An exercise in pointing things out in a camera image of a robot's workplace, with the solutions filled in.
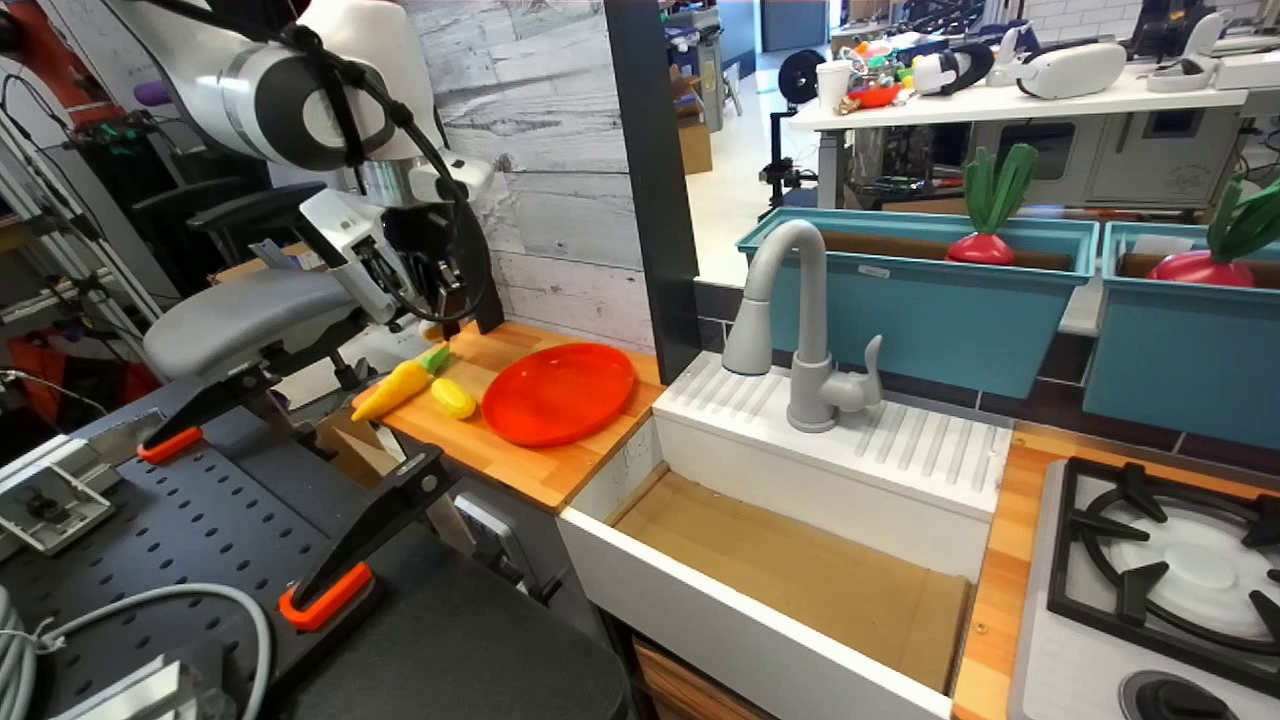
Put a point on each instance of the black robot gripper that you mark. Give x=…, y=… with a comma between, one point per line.
x=407, y=260

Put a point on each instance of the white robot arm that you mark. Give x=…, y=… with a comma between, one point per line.
x=341, y=88

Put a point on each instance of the orange toy carrot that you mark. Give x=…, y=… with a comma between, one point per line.
x=411, y=377

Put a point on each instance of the red round plate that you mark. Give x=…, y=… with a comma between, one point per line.
x=558, y=395

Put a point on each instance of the wooden toy countertop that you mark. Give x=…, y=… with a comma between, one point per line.
x=543, y=472

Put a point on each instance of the grey toy faucet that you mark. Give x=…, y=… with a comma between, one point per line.
x=823, y=395

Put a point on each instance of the white toy sink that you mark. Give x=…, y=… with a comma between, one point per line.
x=812, y=574

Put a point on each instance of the left toy radish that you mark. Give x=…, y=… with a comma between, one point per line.
x=994, y=189

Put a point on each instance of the toy radish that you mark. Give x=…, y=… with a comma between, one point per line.
x=1243, y=223
x=994, y=189

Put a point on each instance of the toy gas stove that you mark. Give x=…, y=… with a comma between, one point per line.
x=1151, y=602

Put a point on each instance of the right toy radish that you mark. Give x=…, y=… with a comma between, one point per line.
x=1243, y=223

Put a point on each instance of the grey office chair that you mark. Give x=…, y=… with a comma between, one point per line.
x=268, y=322

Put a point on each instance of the orange black clamp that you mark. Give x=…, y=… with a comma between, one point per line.
x=347, y=574
x=184, y=425

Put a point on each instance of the black perforated board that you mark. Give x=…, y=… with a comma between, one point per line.
x=193, y=556

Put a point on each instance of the left teal planter box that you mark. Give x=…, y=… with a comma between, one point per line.
x=964, y=326

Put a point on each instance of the teal planter box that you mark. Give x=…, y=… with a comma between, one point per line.
x=1187, y=356
x=964, y=326

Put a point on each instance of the white background table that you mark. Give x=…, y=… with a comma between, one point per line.
x=1125, y=147

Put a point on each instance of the right teal planter box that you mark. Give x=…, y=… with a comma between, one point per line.
x=1187, y=356

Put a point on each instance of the aluminium profile bracket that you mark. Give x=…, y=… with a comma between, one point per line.
x=52, y=506

